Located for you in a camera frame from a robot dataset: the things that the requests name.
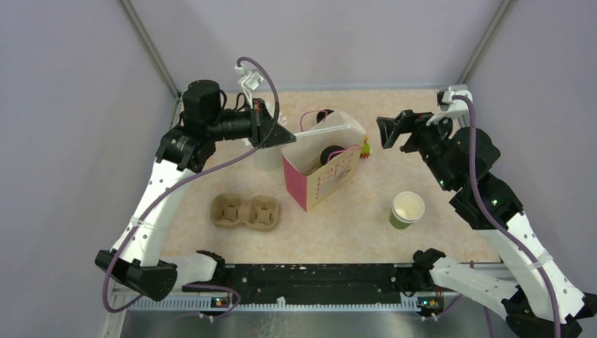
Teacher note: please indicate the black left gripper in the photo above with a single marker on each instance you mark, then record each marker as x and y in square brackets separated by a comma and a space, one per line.
[262, 120]

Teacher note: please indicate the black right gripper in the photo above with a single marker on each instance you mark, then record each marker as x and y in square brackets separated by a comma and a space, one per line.
[404, 122]

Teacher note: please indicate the single white straw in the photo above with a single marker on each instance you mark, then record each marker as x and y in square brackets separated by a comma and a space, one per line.
[322, 130]

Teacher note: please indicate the beige pink cake bag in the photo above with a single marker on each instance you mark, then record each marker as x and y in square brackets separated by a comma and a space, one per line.
[306, 180]

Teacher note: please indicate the black coffee cup lid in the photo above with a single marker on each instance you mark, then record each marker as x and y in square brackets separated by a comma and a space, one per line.
[329, 153]

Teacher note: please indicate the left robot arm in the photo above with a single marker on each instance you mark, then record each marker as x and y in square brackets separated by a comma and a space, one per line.
[134, 261]

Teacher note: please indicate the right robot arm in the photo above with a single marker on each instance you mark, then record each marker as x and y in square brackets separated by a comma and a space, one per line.
[539, 301]

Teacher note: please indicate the white straw holder cup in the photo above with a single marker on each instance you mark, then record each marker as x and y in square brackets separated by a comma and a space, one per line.
[268, 159]

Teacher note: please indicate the red green toy car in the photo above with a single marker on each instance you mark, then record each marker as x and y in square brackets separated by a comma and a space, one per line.
[365, 149]

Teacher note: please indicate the brown cardboard cup carrier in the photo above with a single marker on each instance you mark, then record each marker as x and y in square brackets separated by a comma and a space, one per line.
[259, 213]

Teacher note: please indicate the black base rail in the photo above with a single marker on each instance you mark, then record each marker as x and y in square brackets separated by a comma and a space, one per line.
[326, 284]

